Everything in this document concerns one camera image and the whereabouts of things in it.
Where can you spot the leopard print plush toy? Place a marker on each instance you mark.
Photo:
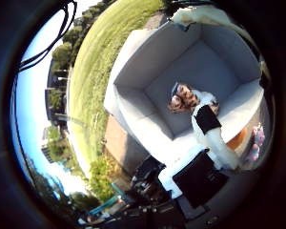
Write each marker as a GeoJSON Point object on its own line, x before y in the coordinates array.
{"type": "Point", "coordinates": [184, 98]}

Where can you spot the pink and blue unicorn plush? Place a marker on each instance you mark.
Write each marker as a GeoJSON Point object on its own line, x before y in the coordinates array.
{"type": "Point", "coordinates": [256, 143]}

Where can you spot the grey cardboard box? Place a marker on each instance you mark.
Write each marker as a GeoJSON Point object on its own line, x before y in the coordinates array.
{"type": "Point", "coordinates": [197, 63]}

